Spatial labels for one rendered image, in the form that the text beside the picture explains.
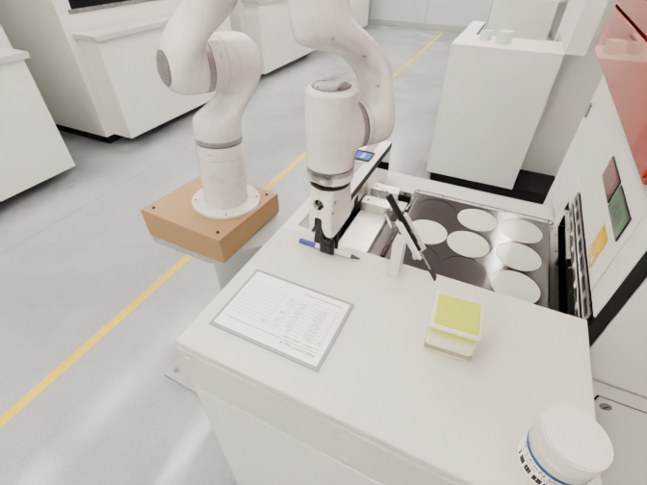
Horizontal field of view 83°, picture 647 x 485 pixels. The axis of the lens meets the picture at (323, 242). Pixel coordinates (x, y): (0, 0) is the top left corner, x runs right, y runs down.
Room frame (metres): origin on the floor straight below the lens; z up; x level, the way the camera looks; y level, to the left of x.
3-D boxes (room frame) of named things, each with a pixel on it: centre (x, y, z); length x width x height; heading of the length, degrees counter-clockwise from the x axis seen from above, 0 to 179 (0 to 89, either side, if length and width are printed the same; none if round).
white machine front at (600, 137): (0.76, -0.65, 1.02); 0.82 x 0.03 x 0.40; 154
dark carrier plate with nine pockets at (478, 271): (0.68, -0.36, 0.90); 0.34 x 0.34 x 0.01; 64
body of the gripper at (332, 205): (0.58, -0.01, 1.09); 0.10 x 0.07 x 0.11; 154
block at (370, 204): (0.85, -0.15, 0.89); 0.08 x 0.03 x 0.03; 64
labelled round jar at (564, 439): (0.17, -0.28, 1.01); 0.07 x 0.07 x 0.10
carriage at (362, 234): (0.78, -0.12, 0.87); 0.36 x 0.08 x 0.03; 154
